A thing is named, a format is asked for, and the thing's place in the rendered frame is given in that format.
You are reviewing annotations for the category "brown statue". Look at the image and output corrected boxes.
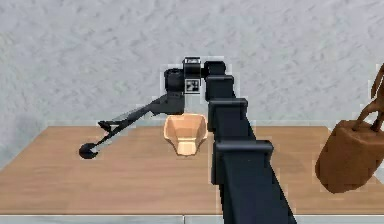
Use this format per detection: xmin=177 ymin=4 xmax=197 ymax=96
xmin=314 ymin=63 xmax=384 ymax=195

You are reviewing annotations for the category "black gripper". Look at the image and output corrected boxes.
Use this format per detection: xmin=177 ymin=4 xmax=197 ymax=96
xmin=78 ymin=67 xmax=186 ymax=160

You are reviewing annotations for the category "tan bowl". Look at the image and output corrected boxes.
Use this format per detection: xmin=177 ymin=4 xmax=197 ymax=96
xmin=162 ymin=112 xmax=210 ymax=157

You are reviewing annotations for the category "wooden table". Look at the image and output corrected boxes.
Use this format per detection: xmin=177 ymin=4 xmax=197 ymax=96
xmin=0 ymin=125 xmax=384 ymax=216

